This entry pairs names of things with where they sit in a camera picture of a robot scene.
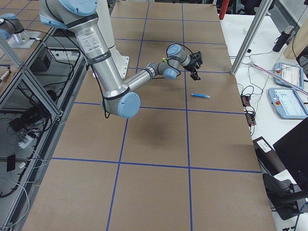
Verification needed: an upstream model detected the near teach pendant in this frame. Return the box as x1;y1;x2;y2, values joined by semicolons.
268;88;308;120

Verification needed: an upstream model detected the blue marker pen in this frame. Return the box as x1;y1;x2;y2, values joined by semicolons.
191;93;211;99

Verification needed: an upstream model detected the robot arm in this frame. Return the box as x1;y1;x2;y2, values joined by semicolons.
39;0;203;118
0;13;40;49

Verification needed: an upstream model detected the far teach pendant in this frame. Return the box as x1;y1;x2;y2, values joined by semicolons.
273;62;304;90

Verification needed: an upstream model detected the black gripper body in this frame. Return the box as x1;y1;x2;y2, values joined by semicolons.
186;58;198;75

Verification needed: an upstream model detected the black monitor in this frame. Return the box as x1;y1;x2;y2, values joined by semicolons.
273;118;308;190

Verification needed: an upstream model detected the aluminium frame post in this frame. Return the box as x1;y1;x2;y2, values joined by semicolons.
230;0;272;76

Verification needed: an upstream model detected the black water bottle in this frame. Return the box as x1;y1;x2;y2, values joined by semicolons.
272;25;295;52

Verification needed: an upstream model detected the white pedestal column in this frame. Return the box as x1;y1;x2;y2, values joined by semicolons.
96;0;129;79

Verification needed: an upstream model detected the red cylinder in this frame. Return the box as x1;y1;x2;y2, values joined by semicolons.
219;0;230;20

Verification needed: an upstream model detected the orange black connector strip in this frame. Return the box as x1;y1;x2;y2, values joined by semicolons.
241;94;256;127

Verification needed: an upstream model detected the teach pendant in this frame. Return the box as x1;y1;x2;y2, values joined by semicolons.
273;62;304;90
268;88;308;120

